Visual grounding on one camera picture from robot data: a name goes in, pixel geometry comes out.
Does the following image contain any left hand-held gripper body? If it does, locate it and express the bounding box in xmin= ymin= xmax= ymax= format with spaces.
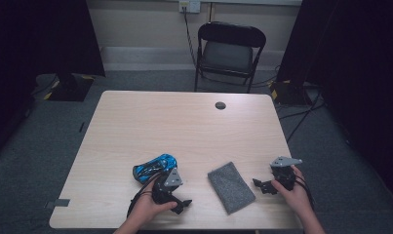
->
xmin=150 ymin=167 xmax=185 ymax=210

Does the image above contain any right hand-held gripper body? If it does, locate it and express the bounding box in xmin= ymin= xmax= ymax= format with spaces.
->
xmin=269 ymin=155 xmax=303 ymax=192

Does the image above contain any grey terry cloth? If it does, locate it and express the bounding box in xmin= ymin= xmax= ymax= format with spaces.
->
xmin=207 ymin=161 xmax=256 ymax=215

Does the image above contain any blue and black toy car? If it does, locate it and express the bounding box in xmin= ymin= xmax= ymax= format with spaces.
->
xmin=132 ymin=153 xmax=178 ymax=185

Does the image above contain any person's left hand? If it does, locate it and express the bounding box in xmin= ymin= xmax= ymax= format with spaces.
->
xmin=127 ymin=181 xmax=179 ymax=228

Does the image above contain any person's right hand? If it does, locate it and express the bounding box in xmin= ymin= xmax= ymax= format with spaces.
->
xmin=271 ymin=165 xmax=313 ymax=217

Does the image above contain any black stand base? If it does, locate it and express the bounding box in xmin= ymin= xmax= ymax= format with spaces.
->
xmin=47 ymin=72 xmax=96 ymax=102
xmin=269 ymin=79 xmax=314 ymax=106

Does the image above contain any grey tape strip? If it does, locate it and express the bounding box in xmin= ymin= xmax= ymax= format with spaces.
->
xmin=44 ymin=198 xmax=71 ymax=210

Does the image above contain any dark curtain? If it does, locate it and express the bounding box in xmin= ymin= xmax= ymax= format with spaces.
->
xmin=276 ymin=0 xmax=393 ymax=206
xmin=0 ymin=0 xmax=106 ymax=164

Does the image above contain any black folding chair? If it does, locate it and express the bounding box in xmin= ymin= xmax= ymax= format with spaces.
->
xmin=193 ymin=20 xmax=268 ymax=95

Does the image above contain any black floor cable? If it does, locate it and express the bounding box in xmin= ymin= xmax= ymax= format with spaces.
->
xmin=277 ymin=101 xmax=327 ymax=121
xmin=285 ymin=91 xmax=324 ymax=144

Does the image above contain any black socket cable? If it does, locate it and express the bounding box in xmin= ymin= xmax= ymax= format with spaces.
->
xmin=182 ymin=6 xmax=200 ymax=67

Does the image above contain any white wall socket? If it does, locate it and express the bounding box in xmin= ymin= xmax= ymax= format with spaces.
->
xmin=178 ymin=0 xmax=202 ymax=15

